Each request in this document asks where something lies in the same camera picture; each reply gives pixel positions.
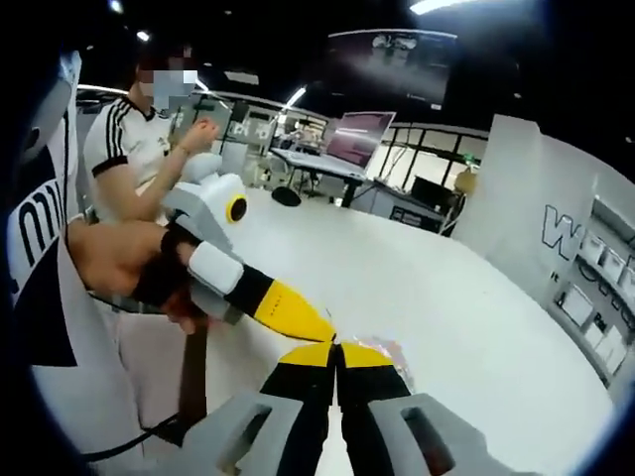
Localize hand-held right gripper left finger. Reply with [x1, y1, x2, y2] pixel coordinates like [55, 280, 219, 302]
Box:
[197, 341, 336, 476]

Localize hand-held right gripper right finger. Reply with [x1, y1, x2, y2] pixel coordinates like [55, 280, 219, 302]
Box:
[335, 341, 502, 476]

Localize clear resealable bag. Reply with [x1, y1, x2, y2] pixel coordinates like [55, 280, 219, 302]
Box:
[321, 304, 416, 393]

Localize person's left hand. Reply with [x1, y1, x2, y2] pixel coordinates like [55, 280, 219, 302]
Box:
[133, 232, 214, 338]

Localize black oval object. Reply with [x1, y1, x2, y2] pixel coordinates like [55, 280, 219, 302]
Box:
[271, 186, 302, 207]

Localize person's pale trousers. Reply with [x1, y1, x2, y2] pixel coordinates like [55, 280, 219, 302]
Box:
[116, 304, 209, 432]

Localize grey standing desk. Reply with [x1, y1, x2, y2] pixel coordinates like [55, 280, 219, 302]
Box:
[270, 146, 376, 207]

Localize short ceiling light strip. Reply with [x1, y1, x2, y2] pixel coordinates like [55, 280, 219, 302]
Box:
[284, 83, 309, 108]

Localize operator in white shirt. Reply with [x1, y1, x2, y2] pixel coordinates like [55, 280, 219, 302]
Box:
[7, 49, 145, 460]

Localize large display monitor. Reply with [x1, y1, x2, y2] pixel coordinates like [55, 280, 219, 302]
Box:
[324, 111, 398, 178]

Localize black labelled cabinet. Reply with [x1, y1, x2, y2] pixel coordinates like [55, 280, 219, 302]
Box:
[389, 197, 447, 232]

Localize small black monitor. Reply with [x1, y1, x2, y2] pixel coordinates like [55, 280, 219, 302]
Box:
[411, 176, 455, 207]

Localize dark hanging ceiling screen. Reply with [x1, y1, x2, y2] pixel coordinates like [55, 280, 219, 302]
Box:
[302, 29, 460, 108]

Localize yellow hanging object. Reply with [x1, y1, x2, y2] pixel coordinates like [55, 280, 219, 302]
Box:
[456, 168, 481, 200]

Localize grey metal shelving unit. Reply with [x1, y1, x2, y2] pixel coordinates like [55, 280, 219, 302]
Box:
[545, 195, 635, 386]

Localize rows of white storage bins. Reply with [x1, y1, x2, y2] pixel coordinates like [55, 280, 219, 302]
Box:
[560, 237, 635, 373]

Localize brown strap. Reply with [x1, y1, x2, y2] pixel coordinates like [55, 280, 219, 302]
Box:
[178, 329, 208, 423]

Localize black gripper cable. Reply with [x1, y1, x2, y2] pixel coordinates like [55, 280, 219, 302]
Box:
[81, 411, 188, 460]

